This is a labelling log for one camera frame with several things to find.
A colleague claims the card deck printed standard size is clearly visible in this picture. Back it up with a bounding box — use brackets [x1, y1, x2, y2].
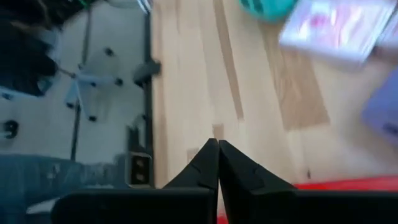
[279, 0, 398, 65]

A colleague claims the teal foam die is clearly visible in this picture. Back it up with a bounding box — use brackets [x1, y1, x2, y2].
[238, 0, 299, 23]

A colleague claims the purple foam die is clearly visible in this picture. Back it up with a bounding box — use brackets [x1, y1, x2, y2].
[361, 68, 398, 147]

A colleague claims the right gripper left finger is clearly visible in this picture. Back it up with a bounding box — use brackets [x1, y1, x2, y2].
[51, 138, 220, 224]

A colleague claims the office chair base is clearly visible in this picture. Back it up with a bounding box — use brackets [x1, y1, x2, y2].
[0, 0, 125, 124]

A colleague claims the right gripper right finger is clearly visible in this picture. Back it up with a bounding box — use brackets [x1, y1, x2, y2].
[218, 139, 398, 224]

